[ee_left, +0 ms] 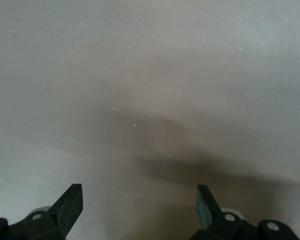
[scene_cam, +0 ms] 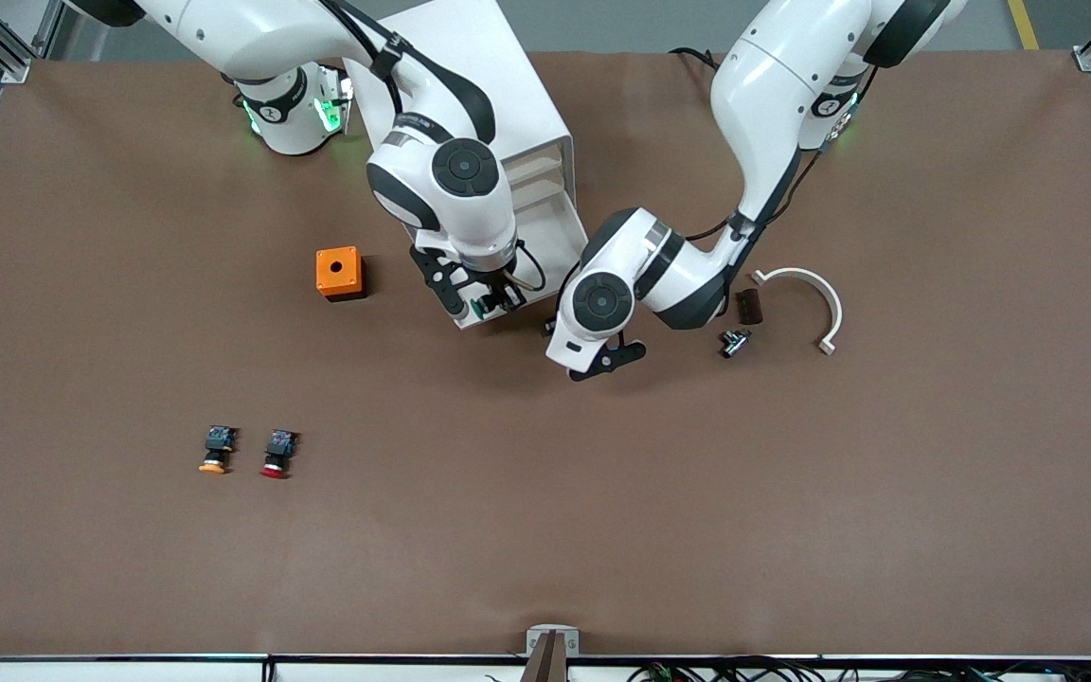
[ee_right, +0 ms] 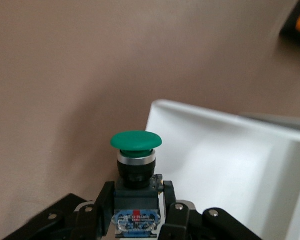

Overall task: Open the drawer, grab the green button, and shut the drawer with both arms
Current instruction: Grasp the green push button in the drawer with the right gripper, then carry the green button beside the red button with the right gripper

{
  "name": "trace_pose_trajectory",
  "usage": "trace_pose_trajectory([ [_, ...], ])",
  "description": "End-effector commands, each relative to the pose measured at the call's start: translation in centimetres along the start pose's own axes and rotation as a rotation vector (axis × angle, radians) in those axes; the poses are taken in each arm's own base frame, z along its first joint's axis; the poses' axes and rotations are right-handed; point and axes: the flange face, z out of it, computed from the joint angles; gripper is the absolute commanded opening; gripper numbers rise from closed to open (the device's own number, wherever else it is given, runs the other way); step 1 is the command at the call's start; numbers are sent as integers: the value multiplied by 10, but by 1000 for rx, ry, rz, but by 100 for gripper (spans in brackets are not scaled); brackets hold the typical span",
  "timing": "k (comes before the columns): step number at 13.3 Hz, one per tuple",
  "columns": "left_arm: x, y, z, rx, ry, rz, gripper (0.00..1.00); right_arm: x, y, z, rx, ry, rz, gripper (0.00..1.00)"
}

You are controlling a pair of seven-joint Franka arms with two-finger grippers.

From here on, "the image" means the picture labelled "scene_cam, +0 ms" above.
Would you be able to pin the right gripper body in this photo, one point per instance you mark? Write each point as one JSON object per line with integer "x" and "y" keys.
{"x": 495, "y": 286}

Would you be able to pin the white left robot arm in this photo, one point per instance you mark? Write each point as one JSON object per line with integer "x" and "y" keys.
{"x": 763, "y": 95}

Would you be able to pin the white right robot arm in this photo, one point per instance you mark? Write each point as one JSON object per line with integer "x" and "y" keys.
{"x": 252, "y": 38}

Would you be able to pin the white drawer cabinet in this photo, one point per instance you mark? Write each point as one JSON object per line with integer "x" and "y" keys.
{"x": 517, "y": 85}

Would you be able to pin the red mushroom push button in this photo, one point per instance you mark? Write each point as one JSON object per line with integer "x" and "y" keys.
{"x": 277, "y": 450}

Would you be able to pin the yellow mushroom push button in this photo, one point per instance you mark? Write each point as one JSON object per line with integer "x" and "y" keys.
{"x": 216, "y": 445}

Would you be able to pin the small metal connector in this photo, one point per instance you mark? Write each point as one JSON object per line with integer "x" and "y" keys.
{"x": 735, "y": 342}

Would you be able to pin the brown terminal block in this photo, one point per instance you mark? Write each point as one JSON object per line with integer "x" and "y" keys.
{"x": 749, "y": 306}

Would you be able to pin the orange button enclosure box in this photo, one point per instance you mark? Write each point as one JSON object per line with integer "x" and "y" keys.
{"x": 337, "y": 270}

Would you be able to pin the white curved plastic bracket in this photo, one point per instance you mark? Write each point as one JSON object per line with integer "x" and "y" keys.
{"x": 830, "y": 303}

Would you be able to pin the white table edge rail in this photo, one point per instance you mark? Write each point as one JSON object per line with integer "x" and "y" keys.
{"x": 81, "y": 671}

